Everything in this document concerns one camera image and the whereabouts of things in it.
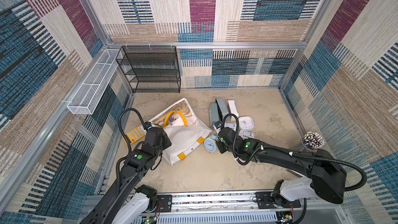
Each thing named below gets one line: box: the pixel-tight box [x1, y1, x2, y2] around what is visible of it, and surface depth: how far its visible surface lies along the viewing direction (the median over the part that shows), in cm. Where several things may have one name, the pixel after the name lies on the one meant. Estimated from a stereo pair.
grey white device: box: [215, 97, 230, 122], surface depth 101 cm
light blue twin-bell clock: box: [203, 134, 218, 153], surface depth 89 cm
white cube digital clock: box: [226, 99, 239, 116], surface depth 104 cm
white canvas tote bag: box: [148, 98, 213, 166], surface depth 93 cm
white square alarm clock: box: [238, 116, 255, 132], surface depth 100 cm
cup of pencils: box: [301, 131, 325, 151], surface depth 76 cm
